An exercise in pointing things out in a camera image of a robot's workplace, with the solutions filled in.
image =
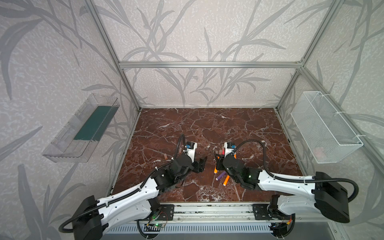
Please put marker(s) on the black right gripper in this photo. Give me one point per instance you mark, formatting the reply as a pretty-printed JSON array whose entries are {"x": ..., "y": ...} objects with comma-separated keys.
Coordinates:
[{"x": 225, "y": 163}]

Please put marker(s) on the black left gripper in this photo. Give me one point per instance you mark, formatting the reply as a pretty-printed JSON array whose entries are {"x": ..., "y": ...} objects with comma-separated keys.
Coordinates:
[{"x": 194, "y": 165}]

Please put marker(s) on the purple marker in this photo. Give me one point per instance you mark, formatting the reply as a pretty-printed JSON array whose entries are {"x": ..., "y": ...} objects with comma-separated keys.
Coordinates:
[{"x": 221, "y": 176}]

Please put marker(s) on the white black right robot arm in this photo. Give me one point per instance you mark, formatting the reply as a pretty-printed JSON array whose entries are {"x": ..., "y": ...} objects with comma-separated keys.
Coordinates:
[{"x": 296, "y": 194}]

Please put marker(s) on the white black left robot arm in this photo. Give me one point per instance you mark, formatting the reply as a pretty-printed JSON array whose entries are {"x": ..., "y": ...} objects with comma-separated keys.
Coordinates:
[{"x": 95, "y": 217}]

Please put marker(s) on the horizontal aluminium crossbar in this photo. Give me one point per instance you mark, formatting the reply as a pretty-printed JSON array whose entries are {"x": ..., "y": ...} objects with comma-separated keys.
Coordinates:
[{"x": 278, "y": 65}]

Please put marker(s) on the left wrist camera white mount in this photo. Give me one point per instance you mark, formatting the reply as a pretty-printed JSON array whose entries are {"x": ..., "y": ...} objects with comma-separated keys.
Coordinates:
[{"x": 190, "y": 150}]

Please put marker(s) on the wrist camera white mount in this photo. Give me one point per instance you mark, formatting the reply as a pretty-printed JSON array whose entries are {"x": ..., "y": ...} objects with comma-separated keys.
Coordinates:
[
  {"x": 229, "y": 148},
  {"x": 190, "y": 150}
]

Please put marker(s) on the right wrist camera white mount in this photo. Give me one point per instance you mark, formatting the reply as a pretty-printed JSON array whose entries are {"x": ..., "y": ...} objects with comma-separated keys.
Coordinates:
[{"x": 229, "y": 148}]

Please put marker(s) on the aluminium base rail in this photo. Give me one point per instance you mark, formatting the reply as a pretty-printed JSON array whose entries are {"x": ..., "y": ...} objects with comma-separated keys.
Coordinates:
[{"x": 210, "y": 211}]

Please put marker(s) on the white wire mesh basket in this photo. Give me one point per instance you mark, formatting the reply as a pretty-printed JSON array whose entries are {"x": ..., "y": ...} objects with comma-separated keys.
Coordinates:
[{"x": 326, "y": 132}]

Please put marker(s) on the clear plastic wall tray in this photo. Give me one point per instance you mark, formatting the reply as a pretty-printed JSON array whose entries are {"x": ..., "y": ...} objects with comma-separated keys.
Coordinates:
[{"x": 79, "y": 138}]

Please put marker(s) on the aluminium frame post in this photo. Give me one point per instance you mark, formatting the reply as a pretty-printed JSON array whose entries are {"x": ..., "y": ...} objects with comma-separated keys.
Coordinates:
[{"x": 92, "y": 9}]

